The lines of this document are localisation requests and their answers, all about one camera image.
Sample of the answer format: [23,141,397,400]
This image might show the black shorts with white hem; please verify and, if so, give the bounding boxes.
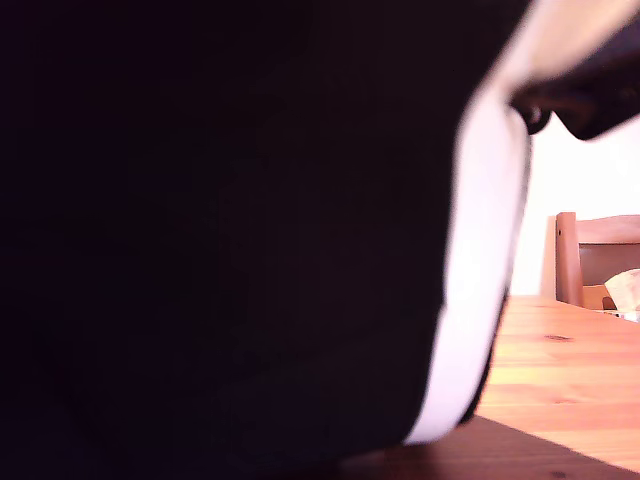
[0,0,640,480]

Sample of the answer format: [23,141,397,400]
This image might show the wooden chair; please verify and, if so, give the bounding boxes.
[554,212,640,311]

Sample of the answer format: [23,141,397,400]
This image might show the tan cardboard box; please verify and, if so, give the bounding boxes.
[581,283,617,311]

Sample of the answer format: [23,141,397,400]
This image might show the white tissue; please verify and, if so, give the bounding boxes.
[603,268,640,314]

